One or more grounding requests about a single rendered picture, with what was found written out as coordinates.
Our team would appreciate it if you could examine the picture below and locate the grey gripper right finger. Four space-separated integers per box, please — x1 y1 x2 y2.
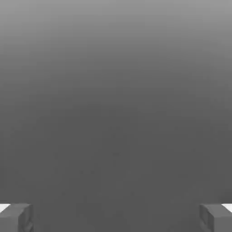
198 203 232 232

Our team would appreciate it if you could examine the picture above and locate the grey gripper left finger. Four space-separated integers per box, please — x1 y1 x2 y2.
0 203 34 232

